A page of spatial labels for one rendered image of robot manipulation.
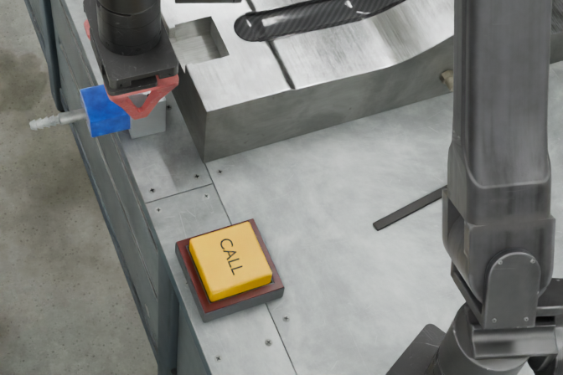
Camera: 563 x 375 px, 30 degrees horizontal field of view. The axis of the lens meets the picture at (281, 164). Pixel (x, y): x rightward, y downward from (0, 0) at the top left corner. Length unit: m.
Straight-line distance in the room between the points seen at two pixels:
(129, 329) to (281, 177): 0.84
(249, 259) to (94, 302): 0.93
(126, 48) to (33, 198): 1.05
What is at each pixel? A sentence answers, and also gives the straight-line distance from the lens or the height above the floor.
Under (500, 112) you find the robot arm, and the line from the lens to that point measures 0.67.
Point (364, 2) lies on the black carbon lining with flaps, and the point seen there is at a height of 0.88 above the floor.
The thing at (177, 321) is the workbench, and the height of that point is 0.36.
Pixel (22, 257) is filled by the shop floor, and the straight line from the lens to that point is 1.93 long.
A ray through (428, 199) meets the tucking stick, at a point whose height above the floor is 0.80.
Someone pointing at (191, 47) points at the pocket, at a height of 0.86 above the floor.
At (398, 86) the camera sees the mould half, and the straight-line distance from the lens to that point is 1.10.
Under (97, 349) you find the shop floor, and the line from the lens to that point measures 1.84.
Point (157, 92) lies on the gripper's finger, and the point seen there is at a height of 0.89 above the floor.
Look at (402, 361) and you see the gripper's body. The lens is 0.84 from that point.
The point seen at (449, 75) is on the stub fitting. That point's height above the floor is 0.85.
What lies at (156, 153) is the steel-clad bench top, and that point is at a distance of 1.07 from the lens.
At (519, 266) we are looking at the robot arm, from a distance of 0.70.
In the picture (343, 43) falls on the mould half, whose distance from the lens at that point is 1.07.
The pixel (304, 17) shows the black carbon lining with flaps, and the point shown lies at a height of 0.88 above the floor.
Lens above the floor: 1.69
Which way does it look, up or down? 56 degrees down
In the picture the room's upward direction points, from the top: 10 degrees clockwise
